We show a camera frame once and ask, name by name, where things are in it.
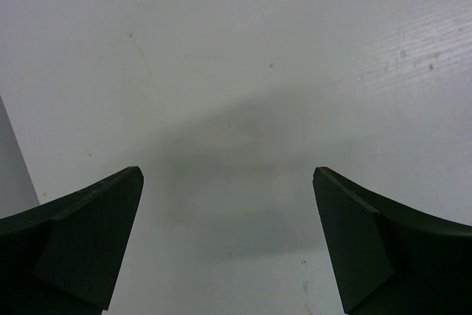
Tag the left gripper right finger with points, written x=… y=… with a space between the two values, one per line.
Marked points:
x=389 y=258

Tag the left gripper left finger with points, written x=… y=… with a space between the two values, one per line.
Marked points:
x=64 y=256

